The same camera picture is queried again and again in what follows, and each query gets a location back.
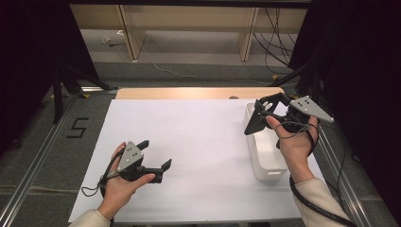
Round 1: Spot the thin grey cord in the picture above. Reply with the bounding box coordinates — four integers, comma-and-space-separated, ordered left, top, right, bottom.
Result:
278, 121, 311, 140

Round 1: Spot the black metal stand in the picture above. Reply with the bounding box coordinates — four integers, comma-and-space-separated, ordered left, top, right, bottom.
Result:
51, 64, 119, 124
268, 60, 323, 105

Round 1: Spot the person's left hand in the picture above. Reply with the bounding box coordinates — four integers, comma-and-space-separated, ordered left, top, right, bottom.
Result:
96, 141, 156, 221

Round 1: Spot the thick black cable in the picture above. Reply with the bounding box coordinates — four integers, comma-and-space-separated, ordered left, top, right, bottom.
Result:
275, 123, 358, 227

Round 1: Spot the tangle of black cables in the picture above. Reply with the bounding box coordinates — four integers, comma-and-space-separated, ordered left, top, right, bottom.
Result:
252, 8, 299, 75

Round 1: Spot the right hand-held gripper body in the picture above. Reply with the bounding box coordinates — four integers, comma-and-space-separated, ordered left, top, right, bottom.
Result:
268, 92, 335, 135

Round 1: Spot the light wooden shelf unit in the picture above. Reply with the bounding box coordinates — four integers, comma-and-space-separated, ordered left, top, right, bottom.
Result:
69, 4, 309, 62

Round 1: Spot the person's right hand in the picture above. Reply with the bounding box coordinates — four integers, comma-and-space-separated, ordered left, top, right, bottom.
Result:
265, 114, 320, 184

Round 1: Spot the white plastic box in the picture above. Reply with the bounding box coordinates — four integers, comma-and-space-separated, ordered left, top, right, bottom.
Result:
243, 101, 289, 182

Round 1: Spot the aluminium floor rail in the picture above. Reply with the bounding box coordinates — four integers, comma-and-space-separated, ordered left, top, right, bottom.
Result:
0, 94, 79, 227
316, 124, 373, 227

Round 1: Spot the white paper sheet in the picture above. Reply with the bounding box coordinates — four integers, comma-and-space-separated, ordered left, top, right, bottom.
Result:
67, 98, 325, 223

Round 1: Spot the black curtain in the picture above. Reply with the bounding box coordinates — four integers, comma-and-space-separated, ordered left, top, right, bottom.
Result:
288, 0, 401, 216
0, 0, 98, 152

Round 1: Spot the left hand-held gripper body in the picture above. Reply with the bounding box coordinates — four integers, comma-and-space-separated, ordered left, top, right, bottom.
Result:
116, 140, 165, 184

